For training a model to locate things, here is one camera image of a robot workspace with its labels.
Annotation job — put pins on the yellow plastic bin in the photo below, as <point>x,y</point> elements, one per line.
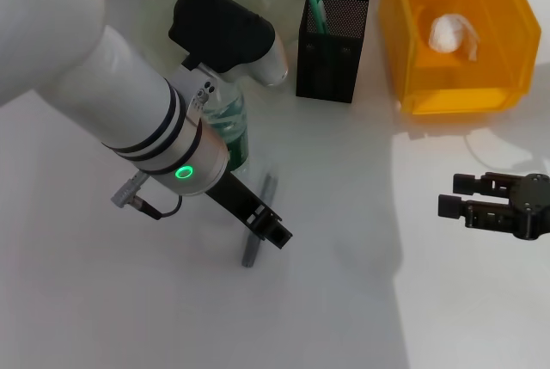
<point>472,85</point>

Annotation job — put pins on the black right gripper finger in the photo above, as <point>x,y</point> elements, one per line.
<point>449,205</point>
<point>464,184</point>

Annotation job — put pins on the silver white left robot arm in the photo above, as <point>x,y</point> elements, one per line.
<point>107,85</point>

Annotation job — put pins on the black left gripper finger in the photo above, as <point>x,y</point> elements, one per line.
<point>273,233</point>

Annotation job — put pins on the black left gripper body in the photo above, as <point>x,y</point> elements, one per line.
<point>238,199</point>

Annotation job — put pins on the clear green-label water bottle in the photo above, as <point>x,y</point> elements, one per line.
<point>236,141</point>

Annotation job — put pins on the grey pen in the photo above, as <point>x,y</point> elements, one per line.
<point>249,257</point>

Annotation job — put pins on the green utility knife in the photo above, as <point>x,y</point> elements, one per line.
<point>315,3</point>

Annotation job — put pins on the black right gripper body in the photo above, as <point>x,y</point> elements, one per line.
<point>533,205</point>

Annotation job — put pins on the black mesh pen holder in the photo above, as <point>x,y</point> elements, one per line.
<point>326,76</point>

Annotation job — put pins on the white paper ball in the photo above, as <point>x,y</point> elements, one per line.
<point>447,33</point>

